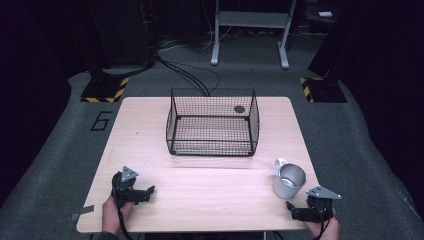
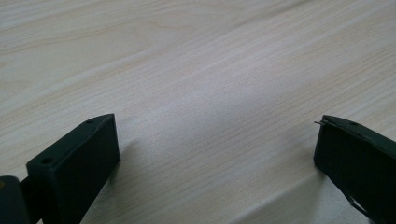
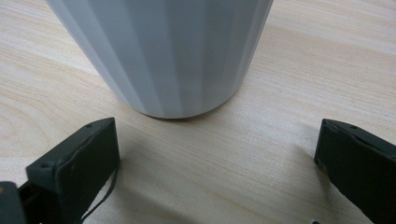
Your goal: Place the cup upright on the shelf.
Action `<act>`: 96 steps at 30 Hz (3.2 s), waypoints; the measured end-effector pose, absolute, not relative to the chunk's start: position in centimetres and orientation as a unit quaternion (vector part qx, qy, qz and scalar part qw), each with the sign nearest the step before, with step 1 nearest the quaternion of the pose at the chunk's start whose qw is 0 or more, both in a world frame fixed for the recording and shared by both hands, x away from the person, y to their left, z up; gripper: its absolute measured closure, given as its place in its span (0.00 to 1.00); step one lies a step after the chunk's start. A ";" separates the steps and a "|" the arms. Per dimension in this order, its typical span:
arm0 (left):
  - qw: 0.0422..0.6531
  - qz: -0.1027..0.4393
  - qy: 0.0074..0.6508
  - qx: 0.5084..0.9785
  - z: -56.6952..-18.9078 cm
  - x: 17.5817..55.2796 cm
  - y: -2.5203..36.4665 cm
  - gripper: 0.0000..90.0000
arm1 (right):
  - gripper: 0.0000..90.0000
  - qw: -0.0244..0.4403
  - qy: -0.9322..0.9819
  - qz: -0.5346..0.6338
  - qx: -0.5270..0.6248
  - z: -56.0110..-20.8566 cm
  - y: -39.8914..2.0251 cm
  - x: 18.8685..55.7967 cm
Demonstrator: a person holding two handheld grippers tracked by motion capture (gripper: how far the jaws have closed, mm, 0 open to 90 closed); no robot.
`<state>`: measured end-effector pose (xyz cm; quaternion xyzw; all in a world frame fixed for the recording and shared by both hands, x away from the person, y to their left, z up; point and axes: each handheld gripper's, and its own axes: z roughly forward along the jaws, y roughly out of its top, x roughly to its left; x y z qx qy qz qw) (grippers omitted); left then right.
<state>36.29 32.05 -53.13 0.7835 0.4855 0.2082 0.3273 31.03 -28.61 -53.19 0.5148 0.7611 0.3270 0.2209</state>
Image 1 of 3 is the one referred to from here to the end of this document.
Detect left hand-held gripper black cable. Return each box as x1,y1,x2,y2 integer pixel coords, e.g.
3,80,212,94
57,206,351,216
116,209,135,240

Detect black wire mesh basket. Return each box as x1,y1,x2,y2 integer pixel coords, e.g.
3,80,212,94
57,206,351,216
165,87,261,157

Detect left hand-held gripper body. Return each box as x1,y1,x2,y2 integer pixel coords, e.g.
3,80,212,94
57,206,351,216
111,165,140,210

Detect black floor cables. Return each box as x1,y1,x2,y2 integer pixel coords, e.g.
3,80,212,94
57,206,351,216
155,53,222,98

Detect grey tape strip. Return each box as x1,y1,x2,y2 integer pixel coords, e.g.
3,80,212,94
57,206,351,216
70,204,95,222

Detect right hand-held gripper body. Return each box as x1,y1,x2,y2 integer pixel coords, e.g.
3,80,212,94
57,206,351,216
305,184,343,223

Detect person's right hand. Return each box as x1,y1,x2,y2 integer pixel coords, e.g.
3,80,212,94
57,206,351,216
304,216,341,240

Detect person's left hand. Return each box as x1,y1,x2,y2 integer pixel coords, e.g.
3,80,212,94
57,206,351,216
101,195,135,235

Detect hand-held gripper black cable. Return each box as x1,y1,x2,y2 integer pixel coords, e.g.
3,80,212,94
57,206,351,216
311,218,332,240
116,209,135,240

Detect black yellow striped stand base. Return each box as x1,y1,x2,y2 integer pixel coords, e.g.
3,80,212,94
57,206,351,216
298,76,348,104
80,75,130,104

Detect silver metal cup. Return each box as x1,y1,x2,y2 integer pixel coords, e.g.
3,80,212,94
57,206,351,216
272,157,307,200

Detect black cabinet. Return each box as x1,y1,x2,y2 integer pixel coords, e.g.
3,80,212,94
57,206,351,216
84,0,158,69

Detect right hand-held gripper black cable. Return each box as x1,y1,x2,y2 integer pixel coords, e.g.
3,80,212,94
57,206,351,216
311,218,332,240

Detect white metal stand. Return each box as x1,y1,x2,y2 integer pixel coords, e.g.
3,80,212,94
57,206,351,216
210,0,298,70

